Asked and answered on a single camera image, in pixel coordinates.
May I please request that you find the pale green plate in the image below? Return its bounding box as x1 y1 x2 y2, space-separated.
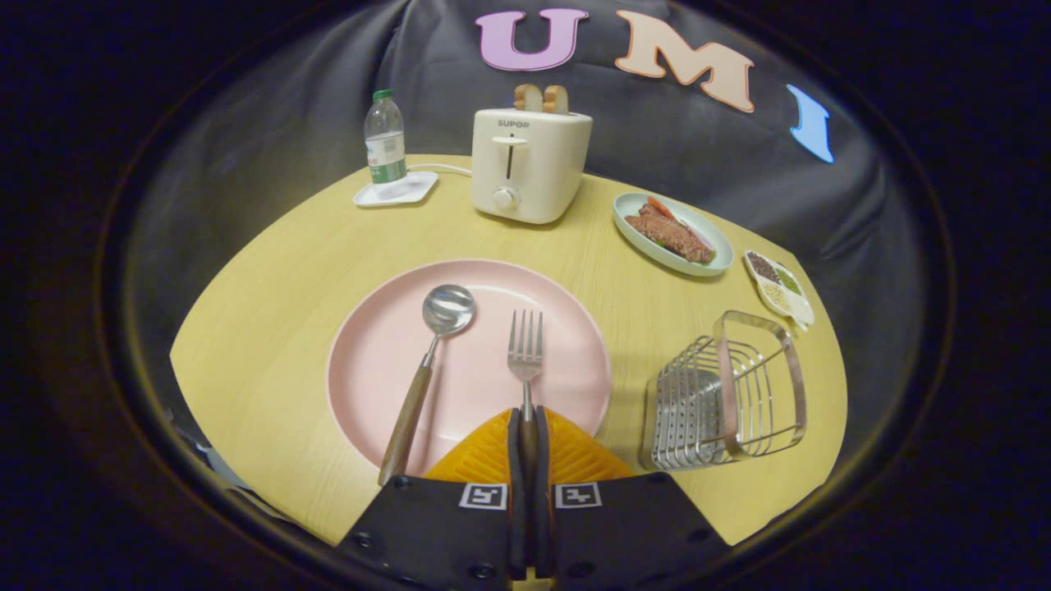
613 192 735 277

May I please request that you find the wooden handled metal spoon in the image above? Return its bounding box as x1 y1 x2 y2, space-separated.
378 284 477 487

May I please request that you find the clear plastic water bottle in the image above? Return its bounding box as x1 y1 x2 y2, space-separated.
364 89 408 186

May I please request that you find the white square coaster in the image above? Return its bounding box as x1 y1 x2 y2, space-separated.
353 171 439 208

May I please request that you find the steak with garnish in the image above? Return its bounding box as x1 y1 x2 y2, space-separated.
624 197 717 264

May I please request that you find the metal wire cutlery basket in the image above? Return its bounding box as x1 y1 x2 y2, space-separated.
639 309 808 472

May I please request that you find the white toaster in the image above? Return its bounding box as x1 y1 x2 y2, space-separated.
471 108 594 225

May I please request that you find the white divided seasoning dish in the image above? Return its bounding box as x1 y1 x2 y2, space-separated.
743 250 815 332

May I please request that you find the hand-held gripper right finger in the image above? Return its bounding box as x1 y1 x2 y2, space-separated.
534 406 732 588

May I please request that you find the wooden handled metal fork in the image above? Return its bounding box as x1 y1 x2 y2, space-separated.
507 309 544 493

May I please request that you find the pink plate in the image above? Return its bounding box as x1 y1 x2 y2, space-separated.
326 259 613 477

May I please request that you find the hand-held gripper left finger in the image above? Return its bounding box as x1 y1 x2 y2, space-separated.
337 408 530 588

